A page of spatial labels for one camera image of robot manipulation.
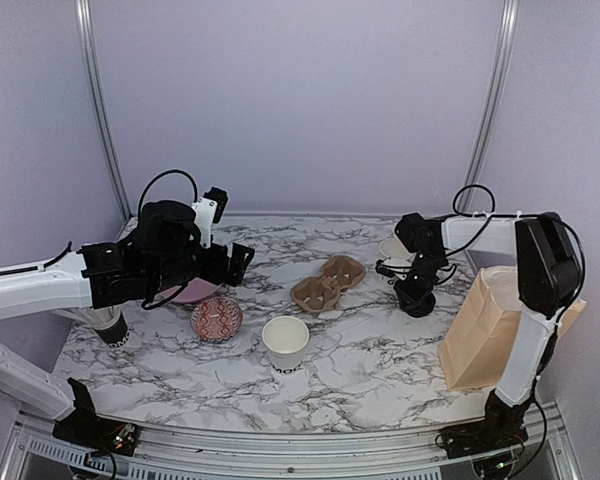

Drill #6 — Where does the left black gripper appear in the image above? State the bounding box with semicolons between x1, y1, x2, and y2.
147;241;256;295

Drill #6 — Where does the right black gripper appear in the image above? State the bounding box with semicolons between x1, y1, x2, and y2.
394;250;446;310

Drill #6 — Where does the black cup lid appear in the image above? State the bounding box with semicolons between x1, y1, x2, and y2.
400;295;436;318

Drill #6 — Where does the white paper cup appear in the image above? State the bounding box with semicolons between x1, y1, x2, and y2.
261;316;310;375
379;238;414;285

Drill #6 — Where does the brown cardboard cup carrier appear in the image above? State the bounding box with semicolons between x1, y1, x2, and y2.
290;255;366;315

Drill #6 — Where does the brown paper bag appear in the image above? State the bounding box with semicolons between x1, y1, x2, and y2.
438;264;586;392

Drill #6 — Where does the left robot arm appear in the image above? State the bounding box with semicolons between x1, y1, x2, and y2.
0;197;255;445

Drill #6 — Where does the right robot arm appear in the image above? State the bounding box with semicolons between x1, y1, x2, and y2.
376;210;586;448

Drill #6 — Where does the pink plate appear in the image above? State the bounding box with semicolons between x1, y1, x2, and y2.
173;278;220;304

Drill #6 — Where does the red patterned bowl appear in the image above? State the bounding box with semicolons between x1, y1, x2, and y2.
190;297;244;343

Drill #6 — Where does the black cup with straws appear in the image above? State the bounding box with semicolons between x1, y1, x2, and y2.
52;306;129;348

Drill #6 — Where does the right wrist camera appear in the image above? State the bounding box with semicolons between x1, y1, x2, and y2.
375;257;411;280

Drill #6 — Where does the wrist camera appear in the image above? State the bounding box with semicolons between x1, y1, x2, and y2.
191;187;229;249
375;257;411;280

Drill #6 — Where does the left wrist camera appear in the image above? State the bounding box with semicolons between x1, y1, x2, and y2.
191;187;229;249

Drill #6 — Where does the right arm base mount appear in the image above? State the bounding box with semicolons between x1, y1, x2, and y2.
435;421;528;459

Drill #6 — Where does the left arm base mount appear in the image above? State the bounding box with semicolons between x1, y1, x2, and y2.
52;416;140;457

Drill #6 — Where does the left aluminium frame post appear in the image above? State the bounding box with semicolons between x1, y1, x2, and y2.
75;0;132;222

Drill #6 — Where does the aluminium frame post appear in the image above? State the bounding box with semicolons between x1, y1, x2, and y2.
75;0;132;222
464;0;520;185

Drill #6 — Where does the right aluminium frame post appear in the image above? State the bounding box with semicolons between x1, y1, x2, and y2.
464;0;520;185

